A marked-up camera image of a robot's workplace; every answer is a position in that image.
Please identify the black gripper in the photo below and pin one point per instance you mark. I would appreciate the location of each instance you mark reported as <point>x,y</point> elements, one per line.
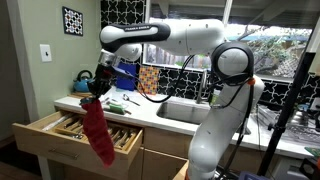
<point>100,81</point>

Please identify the dark round disc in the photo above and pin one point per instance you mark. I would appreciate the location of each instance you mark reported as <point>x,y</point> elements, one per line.
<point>83,101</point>

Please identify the light wooden stand board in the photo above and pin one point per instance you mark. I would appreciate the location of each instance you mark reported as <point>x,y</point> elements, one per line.
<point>182,173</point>

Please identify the colourful checkered board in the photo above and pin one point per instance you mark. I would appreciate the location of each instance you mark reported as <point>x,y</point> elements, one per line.
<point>148,80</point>

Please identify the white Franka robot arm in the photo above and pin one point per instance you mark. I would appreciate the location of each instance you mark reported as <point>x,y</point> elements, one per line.
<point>200,36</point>

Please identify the stainless steel sink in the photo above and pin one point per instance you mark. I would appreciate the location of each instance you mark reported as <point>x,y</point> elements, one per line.
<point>180,113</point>

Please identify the red cloth towel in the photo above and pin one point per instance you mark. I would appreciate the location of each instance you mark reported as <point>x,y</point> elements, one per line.
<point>98,133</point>

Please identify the light wooden kitchen drawer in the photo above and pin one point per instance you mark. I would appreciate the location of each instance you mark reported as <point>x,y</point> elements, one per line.
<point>50,140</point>

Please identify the framed patterned tile picture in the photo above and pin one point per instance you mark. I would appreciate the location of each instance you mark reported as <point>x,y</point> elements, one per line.
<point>72,21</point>

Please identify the black tripod pole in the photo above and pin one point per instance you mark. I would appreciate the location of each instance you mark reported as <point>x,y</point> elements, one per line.
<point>286,113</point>

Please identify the wooden cutlery organizer tray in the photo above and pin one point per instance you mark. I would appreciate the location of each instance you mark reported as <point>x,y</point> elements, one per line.
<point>68,128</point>

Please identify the wooden base cabinet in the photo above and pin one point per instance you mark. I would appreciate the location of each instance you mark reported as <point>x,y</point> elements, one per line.
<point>163,163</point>

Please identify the metal spoon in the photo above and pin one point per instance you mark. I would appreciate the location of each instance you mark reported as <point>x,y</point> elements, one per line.
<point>126,97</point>

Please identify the wooden kettle trivet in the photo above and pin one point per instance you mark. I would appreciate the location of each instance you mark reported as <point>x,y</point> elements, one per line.
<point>76,94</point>

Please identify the metal sink faucet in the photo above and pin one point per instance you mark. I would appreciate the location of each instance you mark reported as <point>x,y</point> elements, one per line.
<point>201,90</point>

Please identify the dark wrist camera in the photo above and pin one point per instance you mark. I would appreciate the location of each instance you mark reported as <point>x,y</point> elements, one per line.
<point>121,72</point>

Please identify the white light switch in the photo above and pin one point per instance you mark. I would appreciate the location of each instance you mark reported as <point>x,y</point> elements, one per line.
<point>45,53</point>

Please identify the green sponge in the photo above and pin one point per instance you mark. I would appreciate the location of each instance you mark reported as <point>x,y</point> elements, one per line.
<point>116,108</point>

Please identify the kitchen window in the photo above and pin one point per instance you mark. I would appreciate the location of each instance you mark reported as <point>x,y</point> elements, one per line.
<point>276,50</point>

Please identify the teal kettle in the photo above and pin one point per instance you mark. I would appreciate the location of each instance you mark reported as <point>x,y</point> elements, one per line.
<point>81,86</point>

